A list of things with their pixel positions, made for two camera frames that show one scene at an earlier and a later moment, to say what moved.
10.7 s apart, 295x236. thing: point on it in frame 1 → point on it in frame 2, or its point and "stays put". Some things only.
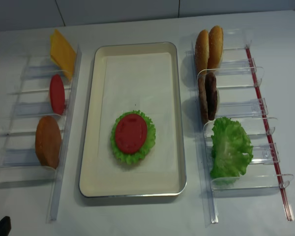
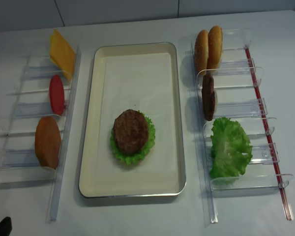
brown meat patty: (211, 95) → (131, 131)
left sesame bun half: (202, 51) stays put
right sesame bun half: (216, 36) stays put
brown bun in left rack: (48, 141) stays put
